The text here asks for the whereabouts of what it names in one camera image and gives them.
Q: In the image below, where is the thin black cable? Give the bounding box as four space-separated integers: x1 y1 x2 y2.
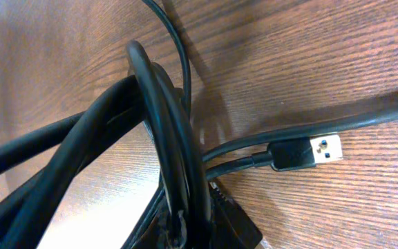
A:
142 0 193 115

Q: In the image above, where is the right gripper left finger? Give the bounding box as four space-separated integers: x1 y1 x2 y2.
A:
122 193 187 248

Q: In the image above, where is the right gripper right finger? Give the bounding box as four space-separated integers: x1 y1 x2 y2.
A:
209 182 263 249

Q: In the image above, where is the black usb cable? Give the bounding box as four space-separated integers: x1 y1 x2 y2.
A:
0 39 345 249

